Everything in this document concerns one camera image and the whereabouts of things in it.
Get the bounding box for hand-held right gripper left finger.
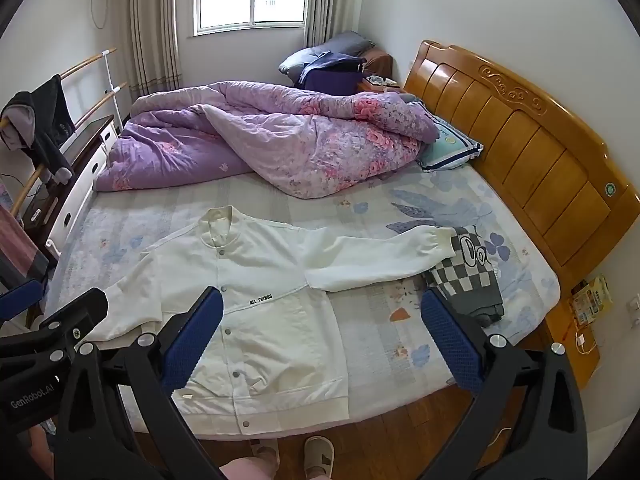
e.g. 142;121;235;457
52;286;226;480

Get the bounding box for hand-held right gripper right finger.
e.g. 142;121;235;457
421;288;590;480

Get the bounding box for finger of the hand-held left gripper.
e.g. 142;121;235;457
0;279;47;323
39;287;110;350

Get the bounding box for white button-up jacket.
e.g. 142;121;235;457
87;206;458;436

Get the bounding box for person's left forearm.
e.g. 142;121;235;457
20;422;56;480

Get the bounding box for dark purple clothes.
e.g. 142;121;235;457
295;57;367;96

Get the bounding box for pink cloth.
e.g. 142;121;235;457
0;205;49;282

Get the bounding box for pale floral bed sheet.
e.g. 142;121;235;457
45;162;561;443

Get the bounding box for grey white checkered sweater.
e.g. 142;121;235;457
422;226;505;328

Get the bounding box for wooden nightstand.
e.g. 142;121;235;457
544;265;628;392

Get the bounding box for white drawer cabinet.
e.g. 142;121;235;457
45;122;124;262

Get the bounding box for beige slipper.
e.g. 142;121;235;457
250;437;281;480
304;436;335;480

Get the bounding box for person's pink trouser leg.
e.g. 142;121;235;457
218;455;278;480

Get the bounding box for yellow box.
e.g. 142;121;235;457
570;274;614;327

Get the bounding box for black flat screen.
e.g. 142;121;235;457
57;114;115;157

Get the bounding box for black hooded jacket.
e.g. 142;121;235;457
0;74;77;186

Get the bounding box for blue white striped pillow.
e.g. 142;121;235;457
415;102;485;173

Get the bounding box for beige striped curtain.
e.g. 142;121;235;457
112;0;182;107
302;0;362;49

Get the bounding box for brown bedside cabinet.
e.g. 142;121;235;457
357;49;407;95

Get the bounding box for dark blue pillow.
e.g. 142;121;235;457
277;31;375;78

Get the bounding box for white charger cable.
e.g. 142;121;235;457
574;331;602;357

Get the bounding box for wooden rail rack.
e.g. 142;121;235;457
0;47;129;213

